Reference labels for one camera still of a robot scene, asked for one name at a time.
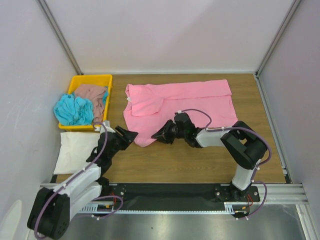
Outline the turquoise t shirt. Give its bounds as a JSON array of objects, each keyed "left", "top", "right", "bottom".
[{"left": 53, "top": 91, "right": 98, "bottom": 126}]

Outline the folded white t shirt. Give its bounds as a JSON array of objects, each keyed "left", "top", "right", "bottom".
[{"left": 53, "top": 131, "right": 100, "bottom": 175}]

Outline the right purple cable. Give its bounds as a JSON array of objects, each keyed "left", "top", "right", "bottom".
[{"left": 176, "top": 108, "right": 273, "bottom": 221}]

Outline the grey slotted cable duct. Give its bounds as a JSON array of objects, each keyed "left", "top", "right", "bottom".
[{"left": 78, "top": 201, "right": 248, "bottom": 215}]

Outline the mauve t shirt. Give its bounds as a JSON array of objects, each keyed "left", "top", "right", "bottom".
[{"left": 74, "top": 84, "right": 109, "bottom": 122}]

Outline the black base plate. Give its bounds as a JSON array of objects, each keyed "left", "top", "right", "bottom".
[{"left": 108, "top": 183, "right": 261, "bottom": 204}]

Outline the pink t shirt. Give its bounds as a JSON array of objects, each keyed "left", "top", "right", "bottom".
[{"left": 123, "top": 79, "right": 238, "bottom": 147}]

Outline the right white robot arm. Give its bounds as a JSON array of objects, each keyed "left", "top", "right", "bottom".
[{"left": 151, "top": 112, "right": 272, "bottom": 202}]

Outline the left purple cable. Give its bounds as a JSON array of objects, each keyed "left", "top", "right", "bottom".
[{"left": 33, "top": 121, "right": 124, "bottom": 238}]

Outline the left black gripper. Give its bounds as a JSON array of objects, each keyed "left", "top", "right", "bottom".
[{"left": 108, "top": 125, "right": 138, "bottom": 158}]

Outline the purple cable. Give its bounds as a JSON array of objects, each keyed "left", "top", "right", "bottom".
[
  {"left": 33, "top": 121, "right": 124, "bottom": 238},
  {"left": 176, "top": 108, "right": 273, "bottom": 221}
]

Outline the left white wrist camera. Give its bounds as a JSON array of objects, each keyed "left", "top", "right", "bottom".
[{"left": 99, "top": 120, "right": 116, "bottom": 134}]

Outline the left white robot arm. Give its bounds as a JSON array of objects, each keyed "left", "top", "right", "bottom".
[{"left": 27, "top": 126, "right": 138, "bottom": 240}]

